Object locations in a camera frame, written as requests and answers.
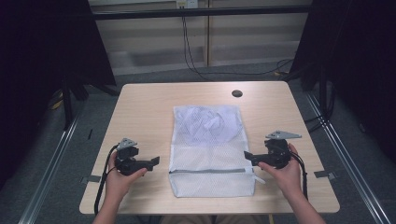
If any person's right hand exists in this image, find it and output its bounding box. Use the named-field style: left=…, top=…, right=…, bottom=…
left=257, top=143, right=304, bottom=201

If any white mesh laundry bag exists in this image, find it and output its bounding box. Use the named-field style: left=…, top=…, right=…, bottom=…
left=168, top=105, right=266, bottom=199

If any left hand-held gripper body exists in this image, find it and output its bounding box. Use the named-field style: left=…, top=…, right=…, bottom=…
left=114, top=137, right=146, bottom=177

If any black floor cable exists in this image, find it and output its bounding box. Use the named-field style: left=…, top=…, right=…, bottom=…
left=180, top=15, right=295, bottom=83

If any black metal stand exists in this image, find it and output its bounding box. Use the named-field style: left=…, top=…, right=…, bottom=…
left=60, top=74, right=92, bottom=132
left=317, top=60, right=332, bottom=126

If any black cable bundle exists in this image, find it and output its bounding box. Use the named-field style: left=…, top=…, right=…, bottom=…
left=303, top=87, right=336, bottom=134

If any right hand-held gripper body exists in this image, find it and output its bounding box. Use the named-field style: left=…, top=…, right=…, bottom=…
left=258, top=130, right=303, bottom=170

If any grey tape strip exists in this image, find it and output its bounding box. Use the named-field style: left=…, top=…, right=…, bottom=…
left=79, top=175, right=103, bottom=185
left=313, top=169, right=337, bottom=181

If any white crumpled garment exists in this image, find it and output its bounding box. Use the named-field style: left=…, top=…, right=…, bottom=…
left=177, top=105, right=243, bottom=147

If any yellow floor item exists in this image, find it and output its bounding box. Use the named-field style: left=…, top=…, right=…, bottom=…
left=49, top=89, right=65, bottom=111

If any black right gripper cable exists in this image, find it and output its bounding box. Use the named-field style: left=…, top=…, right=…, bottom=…
left=289, top=151, right=309, bottom=201

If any person's left hand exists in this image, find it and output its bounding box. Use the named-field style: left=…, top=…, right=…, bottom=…
left=105, top=165, right=149, bottom=201

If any black horizontal bar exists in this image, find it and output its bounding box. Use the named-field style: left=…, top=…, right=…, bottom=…
left=91, top=5, right=313, bottom=21

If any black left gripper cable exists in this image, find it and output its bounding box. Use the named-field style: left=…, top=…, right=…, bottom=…
left=93, top=143, right=121, bottom=217

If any black curtain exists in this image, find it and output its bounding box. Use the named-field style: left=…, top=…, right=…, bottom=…
left=0, top=0, right=117, bottom=189
left=290, top=0, right=396, bottom=164

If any aluminium floor rail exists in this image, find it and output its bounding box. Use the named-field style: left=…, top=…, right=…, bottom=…
left=18, top=114, right=80, bottom=224
left=304, top=91, right=392, bottom=224

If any wooden vertical post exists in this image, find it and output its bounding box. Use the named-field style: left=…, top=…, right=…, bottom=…
left=203, top=0, right=215, bottom=67

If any white wall outlet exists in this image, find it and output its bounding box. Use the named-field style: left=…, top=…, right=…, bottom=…
left=175, top=0, right=200, bottom=9

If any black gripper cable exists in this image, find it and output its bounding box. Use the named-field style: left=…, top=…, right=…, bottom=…
left=93, top=143, right=121, bottom=217
left=289, top=151, right=309, bottom=201

